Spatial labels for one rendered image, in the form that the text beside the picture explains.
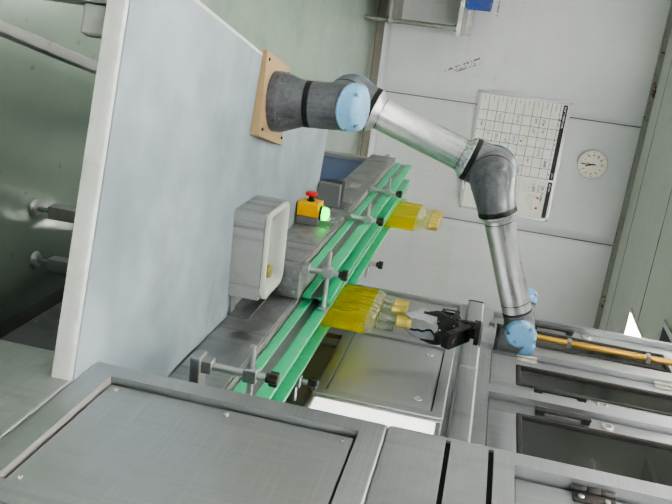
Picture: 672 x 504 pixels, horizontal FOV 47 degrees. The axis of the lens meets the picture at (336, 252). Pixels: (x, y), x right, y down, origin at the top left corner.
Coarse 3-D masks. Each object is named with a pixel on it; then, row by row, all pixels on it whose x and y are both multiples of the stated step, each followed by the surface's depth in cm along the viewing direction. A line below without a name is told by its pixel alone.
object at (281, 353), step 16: (384, 224) 301; (352, 272) 241; (304, 304) 209; (320, 304) 211; (288, 320) 198; (304, 320) 200; (320, 320) 200; (288, 336) 189; (304, 336) 189; (272, 352) 179; (288, 352) 180; (272, 368) 172; (288, 368) 172; (240, 384) 162; (256, 384) 164
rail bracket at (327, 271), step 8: (328, 256) 202; (304, 264) 204; (328, 264) 203; (304, 272) 204; (312, 272) 204; (320, 272) 204; (328, 272) 203; (336, 272) 203; (344, 272) 202; (328, 280) 204; (344, 280) 203
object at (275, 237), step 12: (288, 204) 196; (276, 216) 198; (288, 216) 198; (276, 228) 199; (264, 240) 184; (276, 240) 200; (264, 252) 184; (276, 252) 201; (264, 264) 185; (276, 264) 202; (264, 276) 186; (276, 276) 202; (264, 288) 187
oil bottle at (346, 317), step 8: (336, 304) 216; (328, 312) 213; (336, 312) 213; (344, 312) 212; (352, 312) 212; (360, 312) 213; (368, 312) 214; (328, 320) 214; (336, 320) 213; (344, 320) 213; (352, 320) 212; (360, 320) 212; (368, 320) 211; (376, 320) 213; (344, 328) 214; (352, 328) 213; (360, 328) 212; (368, 328) 212
